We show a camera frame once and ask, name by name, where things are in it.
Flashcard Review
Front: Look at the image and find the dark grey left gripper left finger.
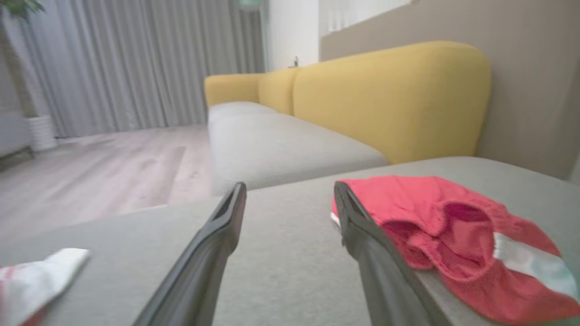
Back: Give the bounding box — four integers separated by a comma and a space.
133, 182, 248, 326

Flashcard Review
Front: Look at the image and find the small grey sofa seat cushion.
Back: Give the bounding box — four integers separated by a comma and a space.
208, 101, 279, 128

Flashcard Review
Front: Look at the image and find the yellow and grey sofa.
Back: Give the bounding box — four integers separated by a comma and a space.
204, 41, 492, 164

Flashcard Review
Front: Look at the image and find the wide grey sofa seat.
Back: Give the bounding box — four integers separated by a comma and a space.
0, 156, 580, 326

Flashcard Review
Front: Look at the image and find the white ribbed plant pot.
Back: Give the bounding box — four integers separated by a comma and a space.
27, 115, 58, 153

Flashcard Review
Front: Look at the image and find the grey low cabinet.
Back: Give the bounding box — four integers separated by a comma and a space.
0, 113, 32, 159

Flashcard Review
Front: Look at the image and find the grey pleated curtain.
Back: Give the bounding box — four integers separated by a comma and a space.
0, 0, 266, 139

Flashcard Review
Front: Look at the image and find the red white jersey garment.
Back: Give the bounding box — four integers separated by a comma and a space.
331, 176, 580, 326

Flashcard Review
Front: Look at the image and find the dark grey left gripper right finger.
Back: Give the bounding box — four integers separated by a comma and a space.
333, 181, 454, 326

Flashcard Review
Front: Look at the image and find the green potted plant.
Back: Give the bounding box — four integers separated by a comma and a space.
0, 0, 45, 19

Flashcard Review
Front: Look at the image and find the long grey sofa seat cushion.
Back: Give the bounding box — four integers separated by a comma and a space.
209, 113, 389, 196

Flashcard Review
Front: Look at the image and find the white red cloth piece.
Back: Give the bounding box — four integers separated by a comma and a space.
0, 248, 90, 326

